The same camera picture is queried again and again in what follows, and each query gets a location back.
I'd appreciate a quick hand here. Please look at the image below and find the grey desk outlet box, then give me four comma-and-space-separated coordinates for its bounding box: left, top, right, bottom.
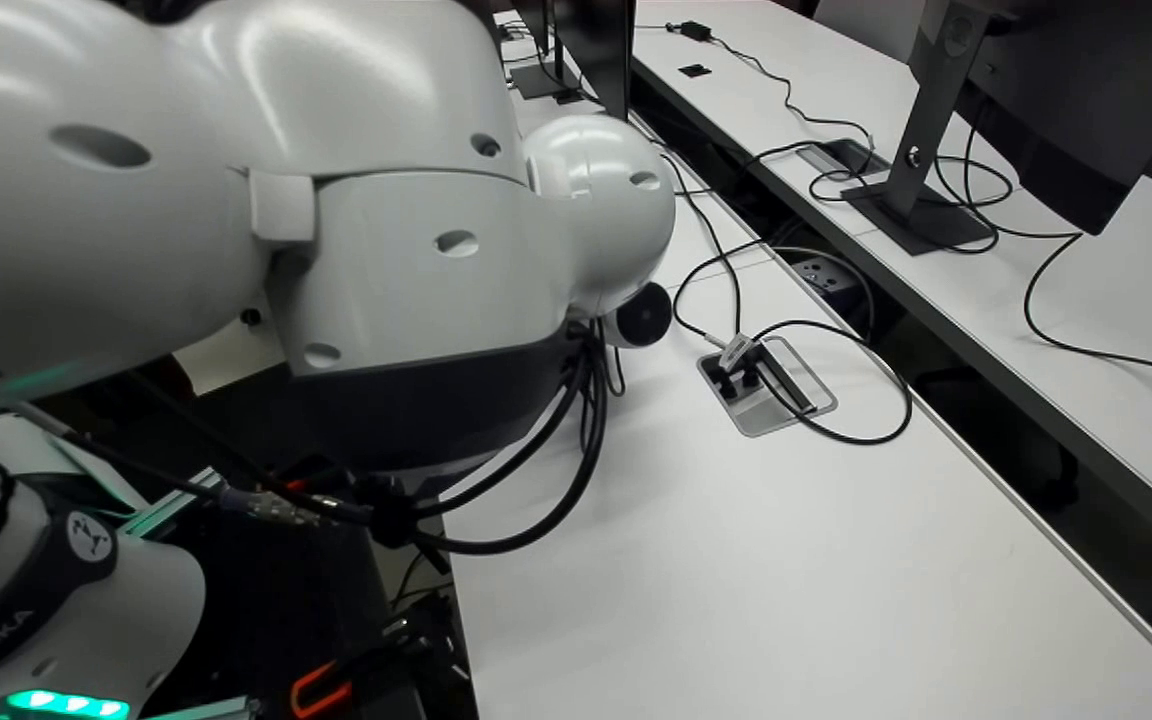
698, 331, 841, 439

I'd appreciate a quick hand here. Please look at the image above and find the black orange clamp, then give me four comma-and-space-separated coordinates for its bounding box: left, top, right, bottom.
269, 457, 388, 516
285, 635, 399, 720

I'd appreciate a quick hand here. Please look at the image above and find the black flat panel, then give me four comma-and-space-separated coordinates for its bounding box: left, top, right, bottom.
553, 0, 639, 122

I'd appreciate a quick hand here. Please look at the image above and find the dark flat phone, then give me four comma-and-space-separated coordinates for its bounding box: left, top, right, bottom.
793, 137, 895, 184

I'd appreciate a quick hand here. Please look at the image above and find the aluminium extrusion bar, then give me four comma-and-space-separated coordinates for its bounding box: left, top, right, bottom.
111, 466, 229, 544
180, 694, 269, 720

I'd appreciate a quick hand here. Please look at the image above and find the dark monitor with grey stand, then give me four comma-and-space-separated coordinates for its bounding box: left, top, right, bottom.
841, 0, 1152, 261

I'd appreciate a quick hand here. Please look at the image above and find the black cable bundle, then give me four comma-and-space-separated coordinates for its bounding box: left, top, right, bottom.
382, 583, 478, 720

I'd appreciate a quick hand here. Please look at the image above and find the black looped table cable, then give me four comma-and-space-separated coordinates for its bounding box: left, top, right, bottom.
651, 137, 918, 453

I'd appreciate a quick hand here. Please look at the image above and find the black adapter cable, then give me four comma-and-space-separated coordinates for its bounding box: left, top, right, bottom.
702, 23, 881, 152

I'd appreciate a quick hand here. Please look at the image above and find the black monitor cable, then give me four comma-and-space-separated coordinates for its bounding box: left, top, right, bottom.
959, 123, 1152, 400

